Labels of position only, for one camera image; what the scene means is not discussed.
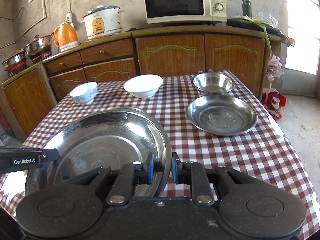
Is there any clear plastic bag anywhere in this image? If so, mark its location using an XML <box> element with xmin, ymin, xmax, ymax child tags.
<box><xmin>258</xmin><ymin>11</ymin><xmax>279</xmax><ymax>28</ymax></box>

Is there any steel pot with lid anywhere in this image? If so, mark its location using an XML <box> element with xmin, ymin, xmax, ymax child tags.
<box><xmin>24</xmin><ymin>35</ymin><xmax>52</xmax><ymax>56</ymax></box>

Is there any pink cloth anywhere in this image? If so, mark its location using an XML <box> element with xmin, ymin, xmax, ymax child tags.
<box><xmin>267</xmin><ymin>54</ymin><xmax>284</xmax><ymax>77</ymax></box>

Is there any blue patterned small bowl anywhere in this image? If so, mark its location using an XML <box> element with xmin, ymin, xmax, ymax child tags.
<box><xmin>70</xmin><ymin>82</ymin><xmax>98</xmax><ymax>105</ymax></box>

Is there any red white checkered tablecloth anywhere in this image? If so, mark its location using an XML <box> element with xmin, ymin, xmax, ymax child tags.
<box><xmin>0</xmin><ymin>70</ymin><xmax>320</xmax><ymax>240</ymax></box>

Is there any steel pot on stove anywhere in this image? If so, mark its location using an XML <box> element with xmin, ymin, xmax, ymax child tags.
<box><xmin>2</xmin><ymin>49</ymin><xmax>27</xmax><ymax>71</ymax></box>

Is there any large steel plate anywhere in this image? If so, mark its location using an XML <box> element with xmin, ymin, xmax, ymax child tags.
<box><xmin>25</xmin><ymin>107</ymin><xmax>172</xmax><ymax>197</ymax></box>

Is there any cream microwave oven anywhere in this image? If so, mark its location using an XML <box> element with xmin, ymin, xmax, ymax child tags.
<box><xmin>144</xmin><ymin>0</ymin><xmax>227</xmax><ymax>24</ymax></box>

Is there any white ceramic bowl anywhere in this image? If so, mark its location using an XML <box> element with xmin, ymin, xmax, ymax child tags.
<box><xmin>123</xmin><ymin>74</ymin><xmax>163</xmax><ymax>99</ymax></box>

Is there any green leek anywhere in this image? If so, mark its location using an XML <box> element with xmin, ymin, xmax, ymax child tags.
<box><xmin>240</xmin><ymin>16</ymin><xmax>273</xmax><ymax>55</ymax></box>

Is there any white rice cooker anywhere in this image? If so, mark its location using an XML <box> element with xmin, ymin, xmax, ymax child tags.
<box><xmin>81</xmin><ymin>5</ymin><xmax>125</xmax><ymax>40</ymax></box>

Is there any orange electric kettle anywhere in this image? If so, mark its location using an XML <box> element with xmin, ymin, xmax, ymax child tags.
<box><xmin>51</xmin><ymin>21</ymin><xmax>80</xmax><ymax>52</ymax></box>

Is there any red bag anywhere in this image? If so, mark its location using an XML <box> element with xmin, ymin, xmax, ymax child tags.
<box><xmin>262</xmin><ymin>91</ymin><xmax>286</xmax><ymax>120</ymax></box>

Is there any dark green thermos bottle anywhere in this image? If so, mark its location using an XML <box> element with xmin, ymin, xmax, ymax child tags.
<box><xmin>242</xmin><ymin>0</ymin><xmax>252</xmax><ymax>18</ymax></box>

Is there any medium steel plate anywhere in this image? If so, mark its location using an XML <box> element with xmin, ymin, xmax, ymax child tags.
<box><xmin>186</xmin><ymin>95</ymin><xmax>258</xmax><ymax>137</ymax></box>

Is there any deep steel bowl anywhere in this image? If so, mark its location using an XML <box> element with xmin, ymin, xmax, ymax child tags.
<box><xmin>191</xmin><ymin>73</ymin><xmax>235</xmax><ymax>95</ymax></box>

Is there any brown wooden cabinet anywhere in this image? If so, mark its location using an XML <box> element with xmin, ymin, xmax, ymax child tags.
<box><xmin>1</xmin><ymin>25</ymin><xmax>292</xmax><ymax>142</ymax></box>

